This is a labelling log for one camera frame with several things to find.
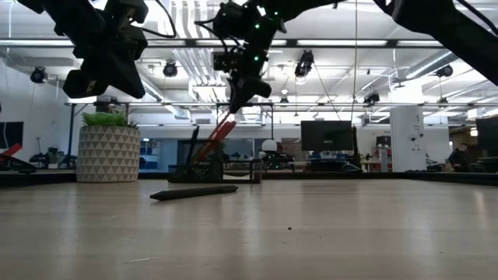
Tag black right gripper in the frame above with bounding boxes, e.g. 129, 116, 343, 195
212, 0, 288, 114

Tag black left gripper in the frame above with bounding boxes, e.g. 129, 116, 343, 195
62, 15, 149, 99

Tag red handled scissors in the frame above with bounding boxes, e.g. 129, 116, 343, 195
192, 120, 237, 164

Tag plain black pen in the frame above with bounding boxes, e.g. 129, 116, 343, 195
185, 125, 201, 168

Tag black mesh desk organizer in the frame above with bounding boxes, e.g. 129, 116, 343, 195
167, 139, 264, 184

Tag black pen with white print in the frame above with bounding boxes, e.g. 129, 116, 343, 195
149, 184, 239, 201

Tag background office desk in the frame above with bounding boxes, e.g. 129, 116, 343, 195
283, 151, 390, 173

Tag plain white pillar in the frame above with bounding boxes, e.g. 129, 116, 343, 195
64, 95, 98, 105

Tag green artificial grass plant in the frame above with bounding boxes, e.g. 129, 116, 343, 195
80, 110, 138, 129

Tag white geometric planter pot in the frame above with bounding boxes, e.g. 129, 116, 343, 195
75, 124, 142, 184

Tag black computer monitor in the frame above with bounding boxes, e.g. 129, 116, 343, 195
0, 121, 24, 149
475, 116, 498, 159
300, 120, 356, 152

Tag black and red device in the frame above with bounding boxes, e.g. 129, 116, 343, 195
0, 142, 38, 174

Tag person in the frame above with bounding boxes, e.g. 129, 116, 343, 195
447, 142, 471, 173

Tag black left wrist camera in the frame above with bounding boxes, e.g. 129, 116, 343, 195
103, 0, 149, 25

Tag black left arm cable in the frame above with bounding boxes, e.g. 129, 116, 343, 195
139, 0, 178, 40

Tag thin hanging cable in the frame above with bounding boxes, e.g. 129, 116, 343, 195
349, 0, 359, 122

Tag black overhead frame bar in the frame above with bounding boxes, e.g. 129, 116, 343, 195
0, 37, 498, 50

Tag white pillar with wall boxes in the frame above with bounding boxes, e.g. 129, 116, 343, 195
390, 107, 427, 173

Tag black table edge rail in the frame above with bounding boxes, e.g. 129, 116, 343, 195
0, 170, 498, 188

